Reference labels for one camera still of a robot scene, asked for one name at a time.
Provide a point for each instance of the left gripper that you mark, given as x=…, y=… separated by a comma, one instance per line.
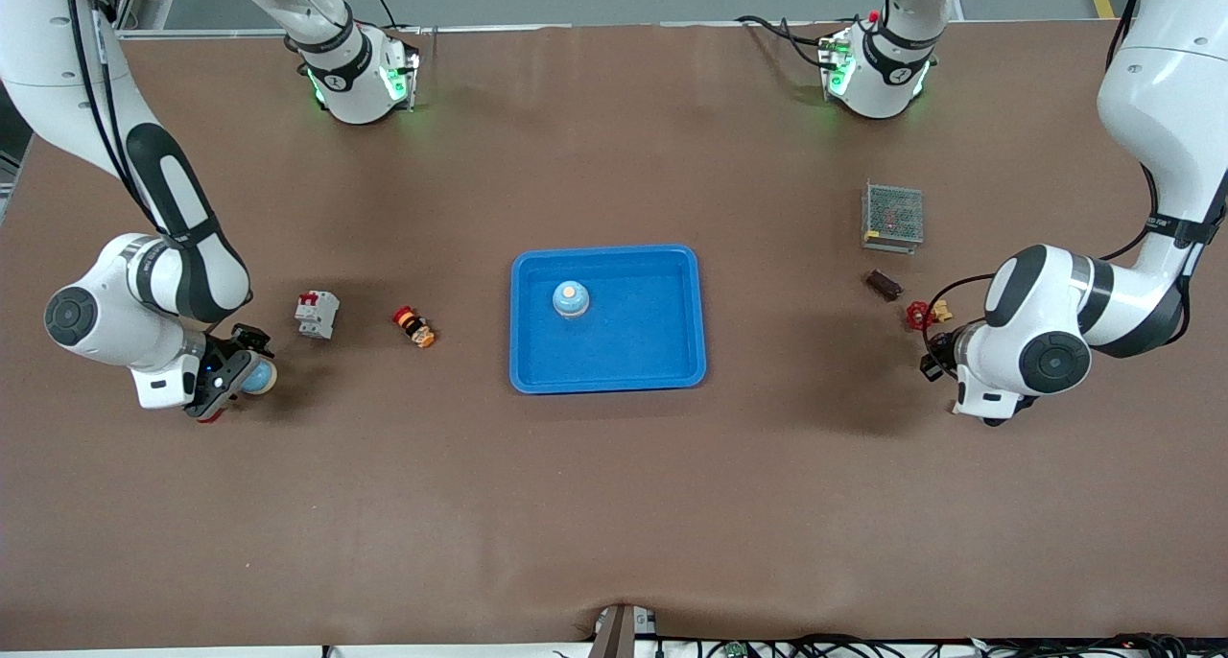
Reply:
x=941, y=343

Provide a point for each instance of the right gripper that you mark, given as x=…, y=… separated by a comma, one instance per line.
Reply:
x=233, y=349

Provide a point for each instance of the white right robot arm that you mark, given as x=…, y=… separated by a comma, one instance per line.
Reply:
x=96, y=322

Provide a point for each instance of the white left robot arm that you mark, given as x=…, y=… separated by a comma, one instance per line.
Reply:
x=1151, y=82

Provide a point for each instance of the brass valve red handwheel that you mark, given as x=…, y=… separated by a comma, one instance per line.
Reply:
x=919, y=317

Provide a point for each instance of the white red circuit breaker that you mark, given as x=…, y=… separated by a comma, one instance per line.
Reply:
x=317, y=315

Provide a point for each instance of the metal mesh power supply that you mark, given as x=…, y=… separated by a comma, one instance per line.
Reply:
x=892, y=215

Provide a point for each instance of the blue plastic tray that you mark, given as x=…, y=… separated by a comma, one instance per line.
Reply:
x=624, y=341

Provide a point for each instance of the brown table mat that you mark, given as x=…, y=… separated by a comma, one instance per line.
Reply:
x=614, y=495

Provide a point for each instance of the orange black emergency stop switch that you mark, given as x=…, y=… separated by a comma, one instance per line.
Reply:
x=414, y=327

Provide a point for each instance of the aluminium table edge rail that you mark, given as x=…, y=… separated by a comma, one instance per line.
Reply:
x=576, y=29

